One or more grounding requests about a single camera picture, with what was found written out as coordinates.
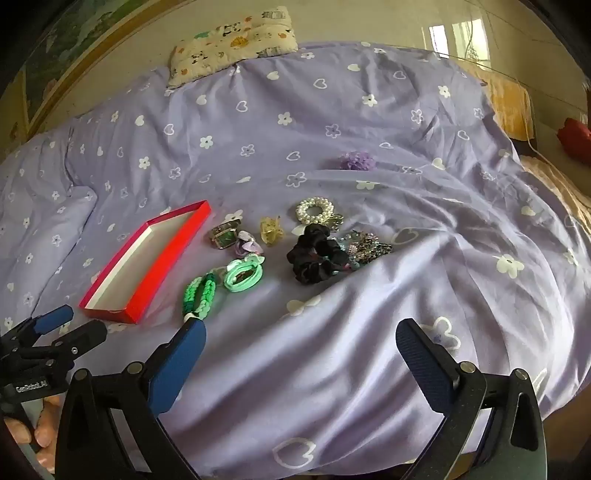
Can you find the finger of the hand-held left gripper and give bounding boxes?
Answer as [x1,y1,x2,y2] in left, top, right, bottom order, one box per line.
[28,319,108,372]
[0,306,75,352]

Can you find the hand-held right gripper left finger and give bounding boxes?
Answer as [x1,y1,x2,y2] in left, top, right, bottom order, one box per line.
[54,318,207,480]

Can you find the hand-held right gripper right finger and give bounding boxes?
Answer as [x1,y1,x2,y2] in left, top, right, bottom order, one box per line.
[396,318,548,480]

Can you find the green braided bracelet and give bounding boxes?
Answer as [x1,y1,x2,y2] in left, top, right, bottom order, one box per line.
[183,272,221,325]

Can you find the red cardboard box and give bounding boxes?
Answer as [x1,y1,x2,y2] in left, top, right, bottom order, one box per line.
[78,200,212,324]

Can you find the mint green hair ties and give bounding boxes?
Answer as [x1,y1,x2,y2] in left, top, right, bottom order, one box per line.
[223,256,268,293]

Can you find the gold metal wristwatch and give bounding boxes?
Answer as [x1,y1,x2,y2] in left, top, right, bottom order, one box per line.
[210,223,242,252]

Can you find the purple flower hair clip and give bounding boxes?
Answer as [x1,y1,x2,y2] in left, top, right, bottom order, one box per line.
[235,232,267,257]

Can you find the yellow claw hair clip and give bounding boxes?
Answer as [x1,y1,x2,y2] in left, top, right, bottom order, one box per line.
[259,215,286,245]

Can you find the black scrunchie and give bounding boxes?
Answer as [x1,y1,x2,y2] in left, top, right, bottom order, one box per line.
[286,224,352,285]

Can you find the person's left hand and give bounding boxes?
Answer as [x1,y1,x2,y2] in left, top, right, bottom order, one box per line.
[2,394,63,474]

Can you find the purple floral blanket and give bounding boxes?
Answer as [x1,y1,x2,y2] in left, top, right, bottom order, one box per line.
[0,41,591,479]

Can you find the sparkly beaded hair accessory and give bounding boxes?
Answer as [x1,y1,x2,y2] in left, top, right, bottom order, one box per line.
[336,230,394,267]

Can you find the pearl bead scrunchie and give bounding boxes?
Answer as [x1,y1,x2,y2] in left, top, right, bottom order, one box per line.
[295,196,336,225]

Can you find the purple scrunchie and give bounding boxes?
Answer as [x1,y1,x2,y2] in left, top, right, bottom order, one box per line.
[334,150,376,173]

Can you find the red object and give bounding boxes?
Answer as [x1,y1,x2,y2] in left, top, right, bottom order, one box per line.
[556,117,591,160]

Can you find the orange bed sheet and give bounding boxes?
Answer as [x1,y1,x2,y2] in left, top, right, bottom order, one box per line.
[480,74,591,261]

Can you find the animal print pillow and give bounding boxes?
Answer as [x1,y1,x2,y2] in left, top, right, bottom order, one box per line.
[167,6,300,90]

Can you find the white cable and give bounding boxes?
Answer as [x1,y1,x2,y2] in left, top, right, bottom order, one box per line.
[524,104,557,164]

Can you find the wall poster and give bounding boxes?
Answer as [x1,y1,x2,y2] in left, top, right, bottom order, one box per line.
[18,0,141,136]

